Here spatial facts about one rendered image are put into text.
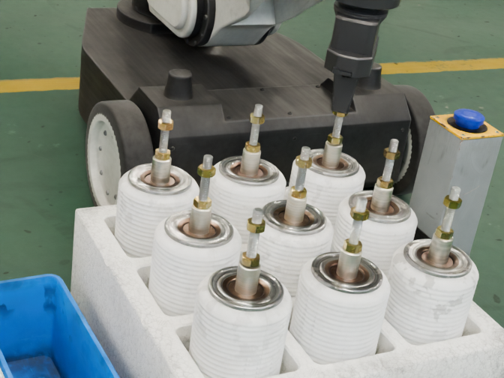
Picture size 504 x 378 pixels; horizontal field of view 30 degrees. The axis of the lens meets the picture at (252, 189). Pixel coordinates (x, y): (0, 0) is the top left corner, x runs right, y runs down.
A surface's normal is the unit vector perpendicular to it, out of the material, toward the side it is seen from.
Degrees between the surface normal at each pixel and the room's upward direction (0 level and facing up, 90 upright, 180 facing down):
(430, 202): 90
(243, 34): 136
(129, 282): 0
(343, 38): 90
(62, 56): 0
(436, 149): 90
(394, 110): 46
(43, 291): 88
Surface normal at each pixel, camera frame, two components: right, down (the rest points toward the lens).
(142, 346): -0.89, 0.09
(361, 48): -0.20, 0.43
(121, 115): 0.20, -0.76
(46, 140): 0.14, -0.88
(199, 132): 0.41, -0.28
